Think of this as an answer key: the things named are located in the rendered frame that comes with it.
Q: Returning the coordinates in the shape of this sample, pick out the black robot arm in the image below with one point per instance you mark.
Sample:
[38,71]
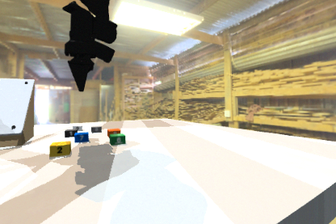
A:
[103,28]

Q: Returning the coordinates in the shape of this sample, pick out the green block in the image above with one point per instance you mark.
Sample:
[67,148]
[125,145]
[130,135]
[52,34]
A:
[116,139]

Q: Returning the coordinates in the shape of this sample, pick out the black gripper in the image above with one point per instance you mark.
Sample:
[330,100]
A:
[82,50]

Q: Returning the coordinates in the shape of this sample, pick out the blue block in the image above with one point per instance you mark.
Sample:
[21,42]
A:
[81,137]

